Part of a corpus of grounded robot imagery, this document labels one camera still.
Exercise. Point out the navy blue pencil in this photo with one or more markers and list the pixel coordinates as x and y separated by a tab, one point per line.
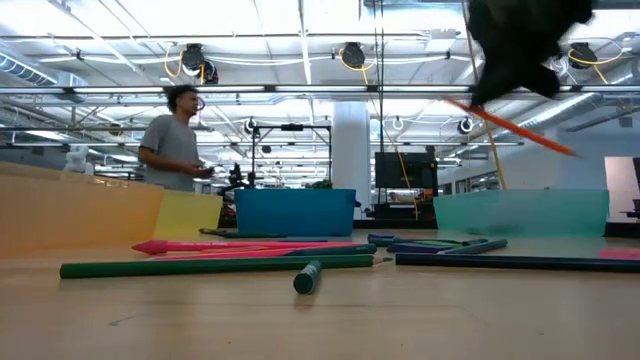
500	262

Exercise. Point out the orange plastic bin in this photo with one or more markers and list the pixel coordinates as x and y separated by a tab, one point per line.
75	215

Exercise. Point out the small black ceiling reel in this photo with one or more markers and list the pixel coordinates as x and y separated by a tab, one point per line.
465	125

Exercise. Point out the black gantry frame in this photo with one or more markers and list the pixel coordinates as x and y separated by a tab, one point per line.
292	127

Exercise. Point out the black monitor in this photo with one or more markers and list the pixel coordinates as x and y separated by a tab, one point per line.
405	170

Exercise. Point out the teal plastic bin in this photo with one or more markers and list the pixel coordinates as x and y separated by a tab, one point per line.
520	212

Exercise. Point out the person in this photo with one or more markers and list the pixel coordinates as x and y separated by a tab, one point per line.
170	150

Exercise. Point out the white building column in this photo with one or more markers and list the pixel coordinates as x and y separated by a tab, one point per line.
351	150

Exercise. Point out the small green plant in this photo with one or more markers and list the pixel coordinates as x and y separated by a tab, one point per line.
320	184

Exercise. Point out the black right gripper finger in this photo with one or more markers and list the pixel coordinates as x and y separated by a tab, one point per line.
482	82
507	77

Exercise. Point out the orange pencil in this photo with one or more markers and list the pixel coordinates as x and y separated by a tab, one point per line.
525	134

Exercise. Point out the yellow plastic bin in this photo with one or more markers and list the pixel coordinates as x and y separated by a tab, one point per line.
187	215

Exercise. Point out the black office chair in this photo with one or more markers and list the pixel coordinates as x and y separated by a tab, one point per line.
634	207

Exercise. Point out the blue plastic bin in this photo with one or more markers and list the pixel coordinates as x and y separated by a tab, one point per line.
295	212

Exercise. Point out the long pink pencil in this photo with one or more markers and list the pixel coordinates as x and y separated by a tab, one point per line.
225	245
225	254

